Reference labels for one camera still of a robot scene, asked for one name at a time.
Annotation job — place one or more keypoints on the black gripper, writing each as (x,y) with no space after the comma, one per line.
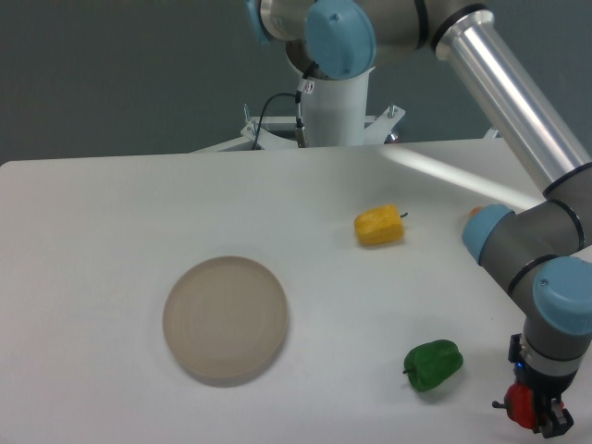
(548,378)

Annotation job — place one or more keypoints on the red toy pepper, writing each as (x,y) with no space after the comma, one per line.
(519,405)

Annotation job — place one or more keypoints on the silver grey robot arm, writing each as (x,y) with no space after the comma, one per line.
(531,255)

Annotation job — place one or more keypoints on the orange object behind arm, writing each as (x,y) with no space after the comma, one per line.
(475,211)

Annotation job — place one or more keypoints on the green toy pepper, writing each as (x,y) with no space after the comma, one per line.
(430,364)

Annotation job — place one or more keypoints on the yellow toy pepper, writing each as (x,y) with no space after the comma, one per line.
(379,225)

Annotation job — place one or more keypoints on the beige round plate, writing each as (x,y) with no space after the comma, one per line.
(225,320)

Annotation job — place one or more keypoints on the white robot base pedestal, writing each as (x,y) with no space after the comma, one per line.
(333,111)

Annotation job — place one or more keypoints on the white metal base frame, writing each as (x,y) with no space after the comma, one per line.
(278,133)

